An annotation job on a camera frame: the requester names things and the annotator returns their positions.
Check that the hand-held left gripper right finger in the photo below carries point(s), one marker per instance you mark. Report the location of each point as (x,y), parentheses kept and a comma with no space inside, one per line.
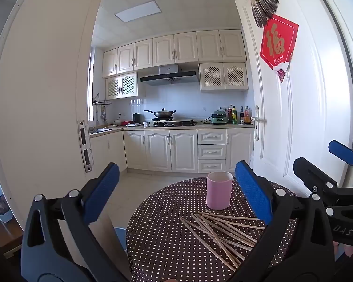
(253,194)

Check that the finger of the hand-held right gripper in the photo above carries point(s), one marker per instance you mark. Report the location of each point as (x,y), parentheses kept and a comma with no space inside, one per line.
(309,173)
(342,152)

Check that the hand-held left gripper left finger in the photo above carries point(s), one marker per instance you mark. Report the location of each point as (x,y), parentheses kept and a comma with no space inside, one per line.
(103,191)

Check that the pink cup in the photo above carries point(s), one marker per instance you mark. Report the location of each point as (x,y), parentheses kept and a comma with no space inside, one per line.
(219,194)

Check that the bunch of wooden chopsticks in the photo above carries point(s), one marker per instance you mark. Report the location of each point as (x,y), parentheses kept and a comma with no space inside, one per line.
(220,239)

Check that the person's right hand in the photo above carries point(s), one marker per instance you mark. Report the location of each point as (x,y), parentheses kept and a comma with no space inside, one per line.
(345,251)

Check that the metal door strike plate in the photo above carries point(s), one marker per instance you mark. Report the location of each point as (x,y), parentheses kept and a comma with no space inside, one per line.
(84,147)

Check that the blue plastic stool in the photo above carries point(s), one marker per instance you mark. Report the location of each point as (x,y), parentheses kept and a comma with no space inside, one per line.
(121,236)

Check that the white panel door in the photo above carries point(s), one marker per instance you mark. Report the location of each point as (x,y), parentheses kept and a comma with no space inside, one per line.
(306,108)

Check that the steel sink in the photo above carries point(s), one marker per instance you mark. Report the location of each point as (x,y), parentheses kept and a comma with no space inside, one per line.
(101,130)

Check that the white lower kitchen cabinets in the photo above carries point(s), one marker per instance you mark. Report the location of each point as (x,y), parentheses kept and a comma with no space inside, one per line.
(158,149)

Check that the red container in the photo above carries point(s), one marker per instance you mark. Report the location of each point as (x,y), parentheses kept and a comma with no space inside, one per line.
(125,122)

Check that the orange oil bottle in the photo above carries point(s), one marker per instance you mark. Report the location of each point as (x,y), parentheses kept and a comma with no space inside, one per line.
(247,117)

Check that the dark sauce bottle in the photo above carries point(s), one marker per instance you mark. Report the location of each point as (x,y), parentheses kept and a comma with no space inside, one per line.
(241,117)

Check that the green bottle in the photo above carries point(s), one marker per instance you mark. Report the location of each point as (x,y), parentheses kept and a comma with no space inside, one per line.
(234,117)

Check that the kitchen countertop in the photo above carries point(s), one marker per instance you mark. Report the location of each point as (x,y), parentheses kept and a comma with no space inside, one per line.
(211,126)

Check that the black kettle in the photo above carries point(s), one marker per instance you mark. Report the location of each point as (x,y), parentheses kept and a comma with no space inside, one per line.
(136,118)

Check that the green electric cooker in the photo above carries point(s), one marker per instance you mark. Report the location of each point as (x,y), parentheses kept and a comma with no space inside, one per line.
(220,119)

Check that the brown polka dot tablecloth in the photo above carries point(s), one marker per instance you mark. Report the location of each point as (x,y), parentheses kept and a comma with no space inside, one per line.
(170,255)

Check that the gas stove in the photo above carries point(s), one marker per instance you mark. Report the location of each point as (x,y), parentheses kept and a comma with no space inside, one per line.
(172,122)

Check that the kitchen window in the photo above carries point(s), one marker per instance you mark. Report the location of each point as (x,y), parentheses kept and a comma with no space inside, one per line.
(90,94)

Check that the steel wok with lid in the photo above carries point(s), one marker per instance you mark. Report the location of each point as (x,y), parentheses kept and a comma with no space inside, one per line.
(163,114)

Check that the light blue water bottle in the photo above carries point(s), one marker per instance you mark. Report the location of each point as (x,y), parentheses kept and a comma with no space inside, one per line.
(0,205)

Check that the white lattice door cabinet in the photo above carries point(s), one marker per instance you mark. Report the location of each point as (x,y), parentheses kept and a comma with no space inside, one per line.
(120,86)
(223,76)

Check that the brown wooden furniture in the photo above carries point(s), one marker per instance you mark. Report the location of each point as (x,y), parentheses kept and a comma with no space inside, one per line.
(6,235)

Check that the red paper door decoration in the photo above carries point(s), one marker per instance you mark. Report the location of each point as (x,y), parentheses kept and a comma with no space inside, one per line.
(278,41)

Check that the range hood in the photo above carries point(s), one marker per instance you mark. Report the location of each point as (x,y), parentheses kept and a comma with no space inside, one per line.
(167,77)

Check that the row of white upper cabinets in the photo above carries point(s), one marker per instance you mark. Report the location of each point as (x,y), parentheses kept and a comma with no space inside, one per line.
(164,50)

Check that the hanging feather fan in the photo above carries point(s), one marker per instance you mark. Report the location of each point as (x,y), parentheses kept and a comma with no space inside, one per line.
(263,3)

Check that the ceiling light panel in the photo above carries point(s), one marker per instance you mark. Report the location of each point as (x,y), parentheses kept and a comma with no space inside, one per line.
(138,11)

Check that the wall utensil rack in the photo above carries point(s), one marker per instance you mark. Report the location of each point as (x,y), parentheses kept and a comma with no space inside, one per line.
(101,102)

